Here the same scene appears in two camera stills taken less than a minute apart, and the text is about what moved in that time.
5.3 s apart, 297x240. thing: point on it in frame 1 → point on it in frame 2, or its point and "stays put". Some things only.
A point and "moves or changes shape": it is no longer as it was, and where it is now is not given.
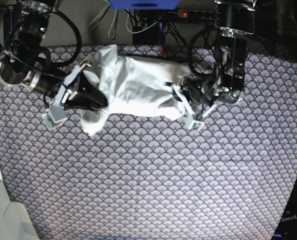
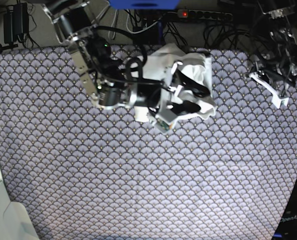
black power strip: x=195 y=14 stays put
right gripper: x=198 y=98 → x=276 y=78
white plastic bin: x=8 y=220 stays put
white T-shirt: x=134 y=86 moves or changes shape
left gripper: x=53 y=116 → x=163 y=95
